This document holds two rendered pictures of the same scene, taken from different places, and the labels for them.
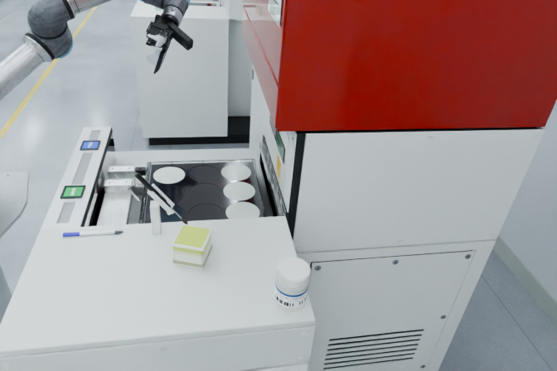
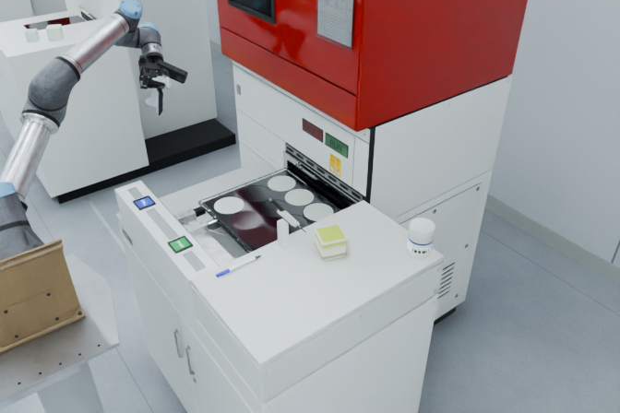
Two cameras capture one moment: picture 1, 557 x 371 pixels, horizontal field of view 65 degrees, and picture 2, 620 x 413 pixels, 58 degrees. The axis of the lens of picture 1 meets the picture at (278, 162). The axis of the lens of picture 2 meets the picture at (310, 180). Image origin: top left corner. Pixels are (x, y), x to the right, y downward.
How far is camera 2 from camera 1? 0.86 m
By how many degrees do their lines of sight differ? 21
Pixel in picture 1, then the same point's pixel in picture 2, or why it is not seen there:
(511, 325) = (493, 241)
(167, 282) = (329, 274)
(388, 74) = (423, 65)
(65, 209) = (189, 259)
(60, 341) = (300, 336)
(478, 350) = (481, 271)
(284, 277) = (422, 231)
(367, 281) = not seen: hidden behind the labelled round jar
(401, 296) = (439, 239)
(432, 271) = (457, 209)
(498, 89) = (484, 55)
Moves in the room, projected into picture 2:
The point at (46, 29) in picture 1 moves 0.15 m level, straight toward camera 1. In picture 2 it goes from (59, 100) to (89, 113)
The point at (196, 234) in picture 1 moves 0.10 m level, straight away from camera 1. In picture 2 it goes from (332, 231) to (311, 214)
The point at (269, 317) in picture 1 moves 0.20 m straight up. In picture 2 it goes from (416, 265) to (424, 207)
